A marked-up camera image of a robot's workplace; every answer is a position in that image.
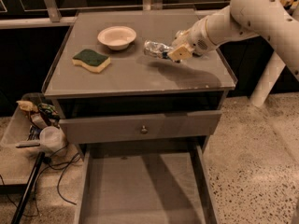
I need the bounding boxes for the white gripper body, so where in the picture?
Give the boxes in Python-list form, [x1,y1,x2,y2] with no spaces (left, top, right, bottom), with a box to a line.
[187,18,218,55]

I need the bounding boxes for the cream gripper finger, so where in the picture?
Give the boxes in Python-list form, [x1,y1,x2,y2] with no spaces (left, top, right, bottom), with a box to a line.
[171,30,190,48]
[167,44,194,62]

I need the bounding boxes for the silver blue redbull can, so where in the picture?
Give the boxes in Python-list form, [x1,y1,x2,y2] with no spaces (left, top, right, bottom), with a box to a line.
[143,40,172,59]

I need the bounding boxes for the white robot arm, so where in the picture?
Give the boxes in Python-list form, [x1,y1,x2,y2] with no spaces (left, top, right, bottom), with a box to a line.
[167,0,299,106]

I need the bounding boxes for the grey upper drawer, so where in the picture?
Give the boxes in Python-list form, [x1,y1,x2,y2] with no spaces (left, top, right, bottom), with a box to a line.
[60,110,221,144]

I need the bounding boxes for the grey cabinet with counter top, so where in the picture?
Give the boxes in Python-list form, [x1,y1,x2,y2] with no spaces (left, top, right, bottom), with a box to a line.
[41,8,238,161]

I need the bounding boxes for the round metal drawer knob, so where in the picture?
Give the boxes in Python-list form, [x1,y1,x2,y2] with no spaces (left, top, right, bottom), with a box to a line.
[140,125,149,134]

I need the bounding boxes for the open grey middle drawer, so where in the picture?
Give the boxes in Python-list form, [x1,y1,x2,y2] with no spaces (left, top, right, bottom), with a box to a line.
[74,142,220,224]

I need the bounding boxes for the white paper bowl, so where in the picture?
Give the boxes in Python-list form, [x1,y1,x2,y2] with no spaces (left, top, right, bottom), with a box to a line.
[97,26,136,50]

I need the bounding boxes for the green and yellow sponge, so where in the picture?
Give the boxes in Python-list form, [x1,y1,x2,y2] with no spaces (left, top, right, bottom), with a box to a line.
[72,49,111,73]

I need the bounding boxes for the yellow object on railing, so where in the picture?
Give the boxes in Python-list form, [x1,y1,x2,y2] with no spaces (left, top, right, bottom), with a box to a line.
[279,0,298,9]

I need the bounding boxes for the crumpled snack bags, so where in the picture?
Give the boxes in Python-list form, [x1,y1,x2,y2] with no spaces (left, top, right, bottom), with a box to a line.
[17,100,60,129]

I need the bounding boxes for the clear plastic cup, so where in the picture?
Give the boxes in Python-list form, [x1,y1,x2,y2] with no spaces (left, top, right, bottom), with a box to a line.
[39,126,65,152]

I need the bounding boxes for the black tripod leg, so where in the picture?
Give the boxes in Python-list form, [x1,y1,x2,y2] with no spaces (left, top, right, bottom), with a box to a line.
[11,152,45,224]

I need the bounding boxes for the metal railing frame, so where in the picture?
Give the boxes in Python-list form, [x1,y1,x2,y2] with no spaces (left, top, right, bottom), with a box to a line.
[0,0,299,30]

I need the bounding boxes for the black floor cable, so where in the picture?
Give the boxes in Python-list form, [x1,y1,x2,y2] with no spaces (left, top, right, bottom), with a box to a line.
[0,142,82,217]

